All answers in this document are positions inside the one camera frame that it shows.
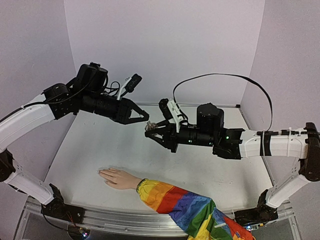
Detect glitter nail polish bottle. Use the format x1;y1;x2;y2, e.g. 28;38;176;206
145;121;158;132

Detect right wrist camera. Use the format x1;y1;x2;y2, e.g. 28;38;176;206
158;98;188;133

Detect mannequin hand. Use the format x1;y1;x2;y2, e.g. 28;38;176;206
98;168;142;190

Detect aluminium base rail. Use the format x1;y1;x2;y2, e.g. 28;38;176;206
15;198;300;240

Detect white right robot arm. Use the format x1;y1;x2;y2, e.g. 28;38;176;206
220;99;320;225

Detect rainbow coloured sleeve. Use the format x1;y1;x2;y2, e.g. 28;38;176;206
136;178;255;240

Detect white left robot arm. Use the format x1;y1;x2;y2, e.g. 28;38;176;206
0;62;149;225

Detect black camera cable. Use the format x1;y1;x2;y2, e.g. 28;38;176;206
172;72;273;132

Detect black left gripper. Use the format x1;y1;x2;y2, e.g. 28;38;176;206
81;88;152;124

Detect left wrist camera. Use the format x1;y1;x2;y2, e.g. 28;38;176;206
116;73;142;100

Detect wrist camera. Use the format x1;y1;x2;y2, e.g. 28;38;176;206
158;98;188;133
116;73;142;100

